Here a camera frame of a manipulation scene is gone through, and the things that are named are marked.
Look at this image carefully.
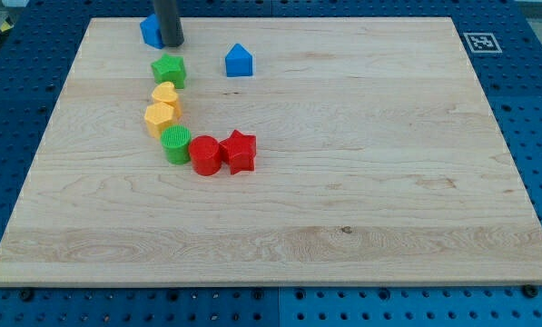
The blue triangle block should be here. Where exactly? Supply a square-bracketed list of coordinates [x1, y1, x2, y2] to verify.
[224, 44, 253, 77]

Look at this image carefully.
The blue cube block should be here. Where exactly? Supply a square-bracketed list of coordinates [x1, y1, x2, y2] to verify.
[140, 14, 164, 49]

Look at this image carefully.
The red star block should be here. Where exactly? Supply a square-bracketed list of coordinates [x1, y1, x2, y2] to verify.
[220, 130, 256, 174]

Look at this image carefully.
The light wooden board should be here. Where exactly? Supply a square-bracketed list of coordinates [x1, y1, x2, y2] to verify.
[0, 17, 542, 288]

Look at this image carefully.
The red cylinder block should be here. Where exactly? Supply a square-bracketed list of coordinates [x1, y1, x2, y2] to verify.
[189, 135, 222, 176]

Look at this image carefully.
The green cylinder block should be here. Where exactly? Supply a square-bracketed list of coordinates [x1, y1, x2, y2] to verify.
[160, 125, 192, 164]

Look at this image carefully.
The yellow hexagon block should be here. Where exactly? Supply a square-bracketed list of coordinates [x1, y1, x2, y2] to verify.
[144, 103, 178, 139]

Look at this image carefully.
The yellow heart block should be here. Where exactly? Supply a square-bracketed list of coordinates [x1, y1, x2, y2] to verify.
[151, 82, 182, 118]

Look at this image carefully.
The green star block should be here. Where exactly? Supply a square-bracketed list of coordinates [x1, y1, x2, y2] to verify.
[151, 54, 186, 89]

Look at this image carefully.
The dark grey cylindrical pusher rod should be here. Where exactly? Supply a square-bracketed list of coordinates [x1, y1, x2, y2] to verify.
[153, 0, 184, 47]

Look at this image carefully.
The white fiducial marker tag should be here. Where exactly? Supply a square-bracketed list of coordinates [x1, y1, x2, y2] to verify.
[463, 32, 502, 54]

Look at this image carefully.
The black bolt left front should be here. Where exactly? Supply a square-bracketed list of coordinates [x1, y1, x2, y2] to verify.
[18, 288, 34, 302]

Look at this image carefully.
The black bolt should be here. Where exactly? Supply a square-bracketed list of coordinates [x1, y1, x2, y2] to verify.
[522, 284, 539, 298]
[18, 288, 34, 302]

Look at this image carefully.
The black bolt right front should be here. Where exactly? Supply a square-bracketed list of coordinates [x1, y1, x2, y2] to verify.
[522, 284, 539, 298]

